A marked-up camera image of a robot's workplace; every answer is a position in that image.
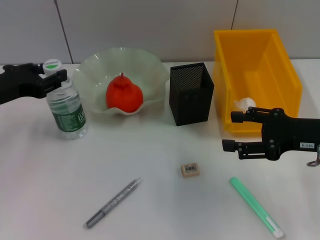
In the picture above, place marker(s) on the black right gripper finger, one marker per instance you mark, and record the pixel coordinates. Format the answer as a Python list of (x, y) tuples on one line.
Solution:
[(250, 148), (252, 116)]

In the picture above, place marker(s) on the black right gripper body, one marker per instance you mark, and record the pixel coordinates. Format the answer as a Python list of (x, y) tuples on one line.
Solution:
[(287, 135)]

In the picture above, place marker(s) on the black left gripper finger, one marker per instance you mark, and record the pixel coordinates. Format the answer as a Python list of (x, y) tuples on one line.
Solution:
[(55, 80), (37, 68)]

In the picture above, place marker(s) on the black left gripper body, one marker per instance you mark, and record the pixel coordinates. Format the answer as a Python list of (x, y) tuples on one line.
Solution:
[(20, 82)]

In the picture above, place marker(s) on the white paper ball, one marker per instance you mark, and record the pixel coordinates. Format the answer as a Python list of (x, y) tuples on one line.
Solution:
[(243, 103)]

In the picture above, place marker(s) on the clear water bottle green label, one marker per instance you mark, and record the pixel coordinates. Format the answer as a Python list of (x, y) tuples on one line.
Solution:
[(68, 115)]

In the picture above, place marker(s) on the mint green pen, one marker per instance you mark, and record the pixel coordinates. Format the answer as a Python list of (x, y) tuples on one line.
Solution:
[(255, 207)]

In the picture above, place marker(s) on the orange fruit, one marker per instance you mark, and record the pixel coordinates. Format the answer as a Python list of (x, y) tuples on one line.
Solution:
[(123, 96)]

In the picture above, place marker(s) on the black mesh pen holder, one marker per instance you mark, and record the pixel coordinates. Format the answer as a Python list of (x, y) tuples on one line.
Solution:
[(191, 105)]

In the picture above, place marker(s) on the beige eraser with barcode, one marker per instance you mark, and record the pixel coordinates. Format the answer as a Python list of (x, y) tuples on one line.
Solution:
[(190, 170)]

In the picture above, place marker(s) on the silver grey pen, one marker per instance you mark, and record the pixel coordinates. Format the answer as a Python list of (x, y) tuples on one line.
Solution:
[(115, 201)]

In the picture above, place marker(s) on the yellow plastic bin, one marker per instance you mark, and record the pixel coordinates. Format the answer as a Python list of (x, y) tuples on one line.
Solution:
[(265, 72)]

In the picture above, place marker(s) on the pale green wavy glass bowl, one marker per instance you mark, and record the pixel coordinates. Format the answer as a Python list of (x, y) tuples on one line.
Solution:
[(100, 72)]

